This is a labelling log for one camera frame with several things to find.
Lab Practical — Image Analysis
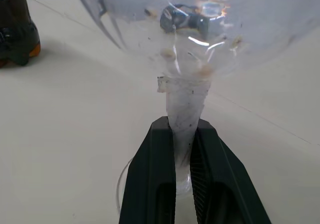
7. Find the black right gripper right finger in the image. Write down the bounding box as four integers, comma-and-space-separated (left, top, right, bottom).
189, 118, 272, 224

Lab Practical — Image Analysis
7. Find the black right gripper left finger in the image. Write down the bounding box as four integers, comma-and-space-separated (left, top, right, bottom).
118, 116, 178, 224

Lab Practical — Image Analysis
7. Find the clear plastic wine glass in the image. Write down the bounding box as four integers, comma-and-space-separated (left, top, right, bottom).
70, 0, 320, 206

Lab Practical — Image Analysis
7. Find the clear plastic cola bottle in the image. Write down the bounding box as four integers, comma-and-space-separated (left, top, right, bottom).
0, 0, 42, 69

